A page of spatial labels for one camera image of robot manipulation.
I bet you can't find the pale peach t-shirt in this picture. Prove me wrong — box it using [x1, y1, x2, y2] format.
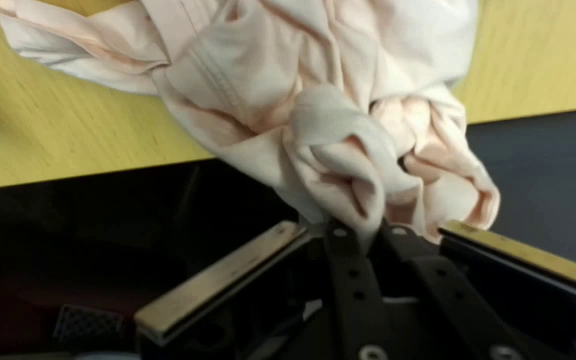
[0, 0, 500, 240]

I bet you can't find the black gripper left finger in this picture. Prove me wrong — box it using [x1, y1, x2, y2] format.
[324, 222, 396, 360]

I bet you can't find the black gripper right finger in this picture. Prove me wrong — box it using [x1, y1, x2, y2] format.
[382, 226, 548, 360]

